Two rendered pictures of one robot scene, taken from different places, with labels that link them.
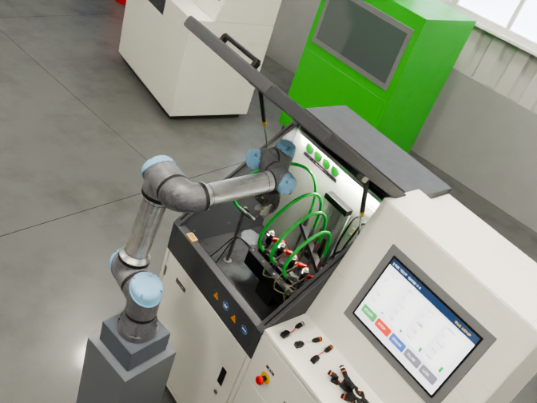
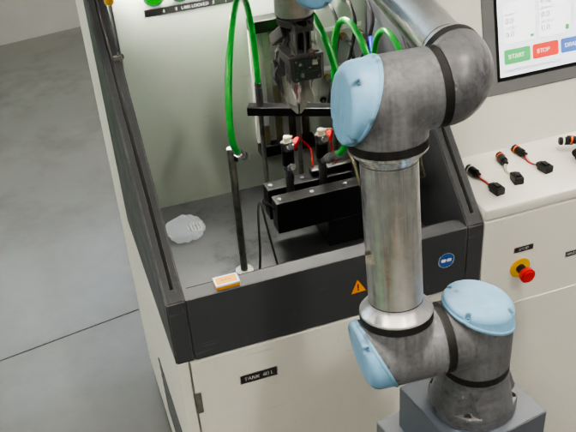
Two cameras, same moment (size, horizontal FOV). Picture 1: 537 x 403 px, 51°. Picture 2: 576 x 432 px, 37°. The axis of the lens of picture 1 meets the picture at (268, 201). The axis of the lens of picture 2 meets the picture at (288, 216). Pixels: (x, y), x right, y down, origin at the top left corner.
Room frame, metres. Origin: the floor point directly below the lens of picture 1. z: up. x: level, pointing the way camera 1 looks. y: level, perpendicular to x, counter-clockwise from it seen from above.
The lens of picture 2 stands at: (1.09, 1.34, 2.02)
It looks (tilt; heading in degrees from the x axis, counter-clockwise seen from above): 34 degrees down; 303
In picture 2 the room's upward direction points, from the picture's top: 4 degrees counter-clockwise
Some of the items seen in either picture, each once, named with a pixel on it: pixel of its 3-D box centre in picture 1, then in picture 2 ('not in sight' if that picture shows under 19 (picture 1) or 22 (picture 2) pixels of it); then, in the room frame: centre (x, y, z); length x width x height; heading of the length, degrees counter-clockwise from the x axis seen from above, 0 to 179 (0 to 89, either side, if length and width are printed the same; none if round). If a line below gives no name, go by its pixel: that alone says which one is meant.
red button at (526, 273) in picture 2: (261, 379); (524, 272); (1.47, -0.22, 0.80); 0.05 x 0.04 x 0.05; 49
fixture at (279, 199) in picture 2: (274, 284); (340, 203); (1.90, -0.15, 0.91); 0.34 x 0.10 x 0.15; 49
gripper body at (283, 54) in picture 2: (269, 189); (297, 46); (1.89, 0.01, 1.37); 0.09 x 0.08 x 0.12; 139
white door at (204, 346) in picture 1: (188, 349); (338, 430); (1.78, 0.11, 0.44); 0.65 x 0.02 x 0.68; 49
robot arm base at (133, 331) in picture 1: (139, 317); (473, 378); (1.41, 0.29, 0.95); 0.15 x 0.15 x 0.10
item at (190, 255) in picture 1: (213, 285); (330, 286); (1.79, 0.09, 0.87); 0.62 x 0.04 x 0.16; 49
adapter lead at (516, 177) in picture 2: (308, 341); (508, 167); (1.56, -0.33, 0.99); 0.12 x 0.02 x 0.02; 130
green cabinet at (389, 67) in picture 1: (367, 79); not in sight; (5.16, -0.47, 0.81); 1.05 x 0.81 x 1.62; 52
